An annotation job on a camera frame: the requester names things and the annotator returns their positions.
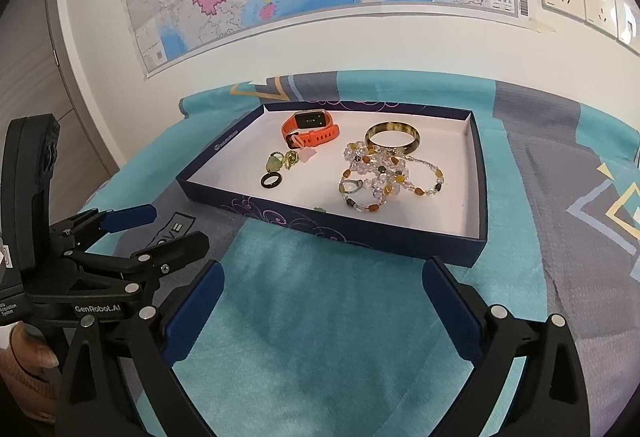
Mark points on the orange left sleeve forearm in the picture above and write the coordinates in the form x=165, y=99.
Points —
x=35, y=395

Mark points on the left hand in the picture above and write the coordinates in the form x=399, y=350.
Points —
x=31, y=353

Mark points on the tortoiseshell bangle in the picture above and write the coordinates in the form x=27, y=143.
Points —
x=394, y=136

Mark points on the navy white jewelry tray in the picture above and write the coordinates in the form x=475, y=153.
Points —
x=432, y=202

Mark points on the orange smart watch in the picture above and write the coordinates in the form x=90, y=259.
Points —
x=309, y=129

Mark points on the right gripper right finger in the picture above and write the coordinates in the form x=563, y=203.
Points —
x=459, y=307

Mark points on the wooden wardrobe door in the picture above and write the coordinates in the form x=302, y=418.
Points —
x=37, y=78

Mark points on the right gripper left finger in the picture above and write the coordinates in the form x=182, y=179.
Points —
x=186, y=310

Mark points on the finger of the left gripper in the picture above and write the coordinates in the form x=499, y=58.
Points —
x=170, y=256
x=122, y=220

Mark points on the pink flower charm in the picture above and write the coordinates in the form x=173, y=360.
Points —
x=305, y=154

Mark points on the white wall socket panel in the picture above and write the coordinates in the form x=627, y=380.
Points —
x=614, y=18

